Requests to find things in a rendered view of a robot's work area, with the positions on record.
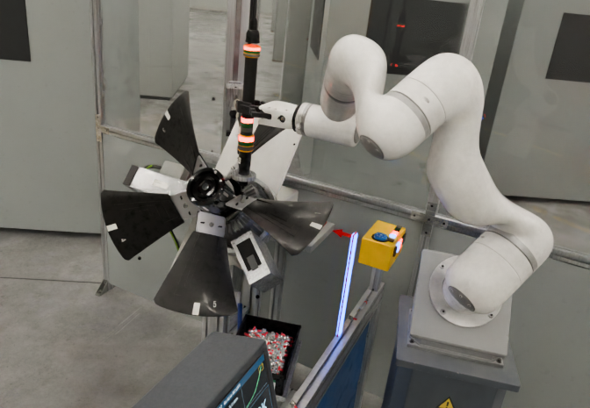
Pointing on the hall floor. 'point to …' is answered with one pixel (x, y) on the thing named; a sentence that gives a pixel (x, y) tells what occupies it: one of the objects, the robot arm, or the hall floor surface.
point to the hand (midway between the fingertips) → (248, 106)
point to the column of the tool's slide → (233, 40)
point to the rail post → (367, 358)
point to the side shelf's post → (278, 284)
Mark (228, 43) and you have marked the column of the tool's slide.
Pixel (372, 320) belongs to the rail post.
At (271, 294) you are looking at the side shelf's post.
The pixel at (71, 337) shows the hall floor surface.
